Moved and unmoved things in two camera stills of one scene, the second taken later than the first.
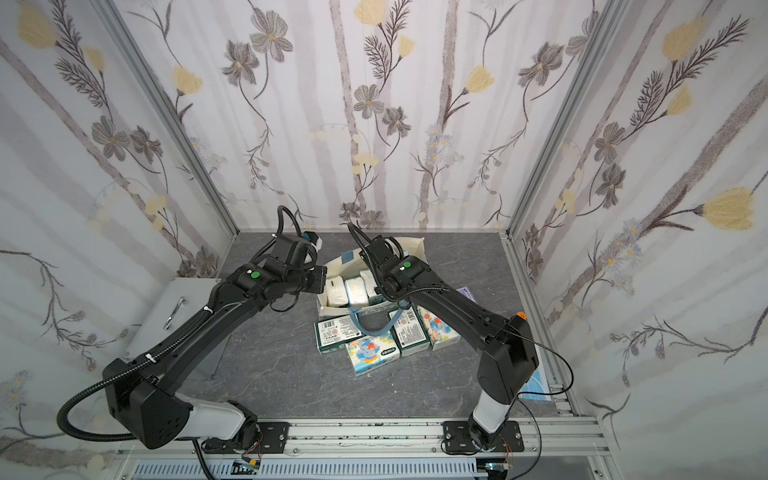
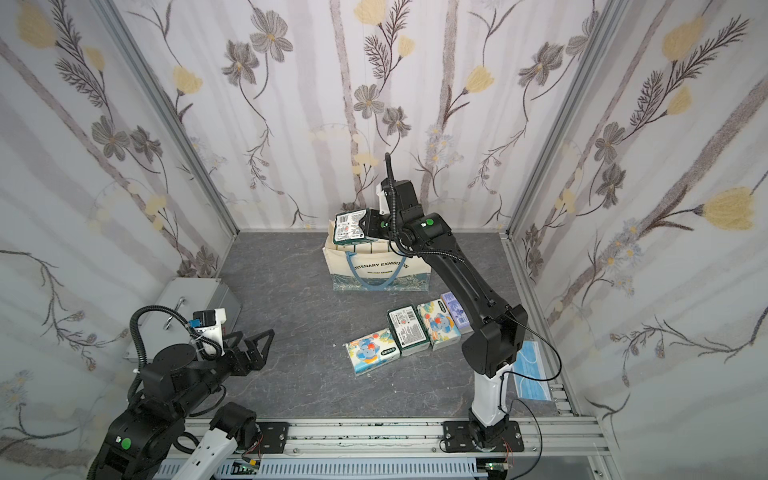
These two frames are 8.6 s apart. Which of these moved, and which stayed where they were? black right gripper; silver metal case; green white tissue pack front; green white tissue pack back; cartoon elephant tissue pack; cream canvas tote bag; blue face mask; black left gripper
Moved: cream canvas tote bag; black right gripper; black left gripper; green white tissue pack back
Stayed: blue face mask; silver metal case; green white tissue pack front; cartoon elephant tissue pack
